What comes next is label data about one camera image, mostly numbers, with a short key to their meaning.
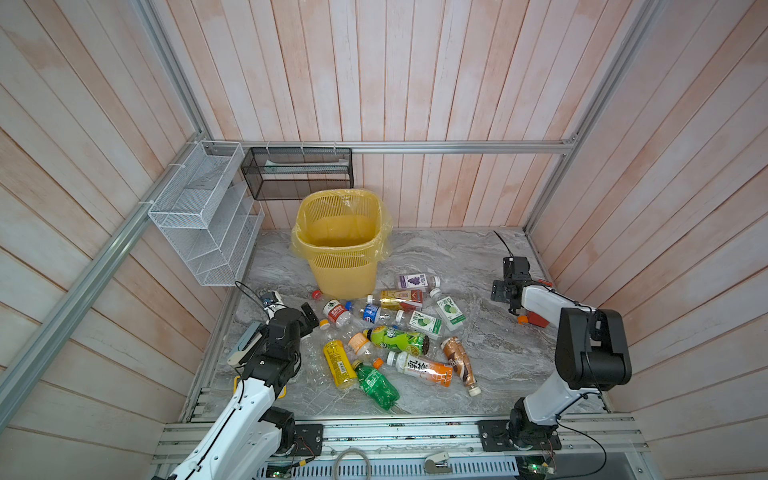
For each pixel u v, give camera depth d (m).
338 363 0.80
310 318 0.75
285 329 0.59
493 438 0.73
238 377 0.53
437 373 0.80
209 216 0.71
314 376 0.79
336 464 0.70
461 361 0.82
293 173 1.04
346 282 0.94
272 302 0.69
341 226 1.01
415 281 1.01
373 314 0.90
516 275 0.76
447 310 0.93
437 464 0.69
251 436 0.54
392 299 0.93
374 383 0.80
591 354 0.48
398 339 0.84
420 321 0.90
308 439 0.73
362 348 0.85
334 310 0.90
